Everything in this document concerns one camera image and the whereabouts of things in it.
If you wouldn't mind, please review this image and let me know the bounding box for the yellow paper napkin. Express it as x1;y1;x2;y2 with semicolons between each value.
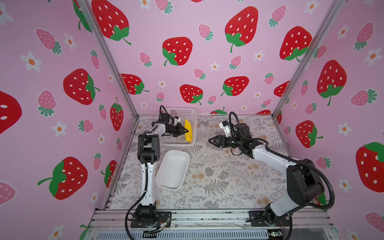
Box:
185;119;193;143

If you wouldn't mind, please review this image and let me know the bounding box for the white plastic tray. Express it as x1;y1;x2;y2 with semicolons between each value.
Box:
155;150;191;192

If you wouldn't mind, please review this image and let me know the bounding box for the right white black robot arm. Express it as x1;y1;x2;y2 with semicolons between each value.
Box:
208;121;325;225

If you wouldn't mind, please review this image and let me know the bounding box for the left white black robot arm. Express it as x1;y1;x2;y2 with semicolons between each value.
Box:
134;112;189;225

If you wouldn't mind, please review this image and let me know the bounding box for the white perforated plastic basket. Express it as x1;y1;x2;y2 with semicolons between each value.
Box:
152;106;197;149

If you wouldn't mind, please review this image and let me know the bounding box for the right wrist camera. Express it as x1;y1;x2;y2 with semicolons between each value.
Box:
219;121;232;137

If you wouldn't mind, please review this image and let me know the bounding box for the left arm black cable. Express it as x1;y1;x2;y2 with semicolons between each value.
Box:
124;104;173;240

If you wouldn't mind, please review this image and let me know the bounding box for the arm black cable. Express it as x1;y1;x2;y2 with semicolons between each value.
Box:
124;104;173;240
227;111;335;211

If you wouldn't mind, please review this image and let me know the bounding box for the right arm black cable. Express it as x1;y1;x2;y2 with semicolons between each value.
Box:
227;111;335;211

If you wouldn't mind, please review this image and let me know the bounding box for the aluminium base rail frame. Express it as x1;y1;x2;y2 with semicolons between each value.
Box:
81;209;341;240

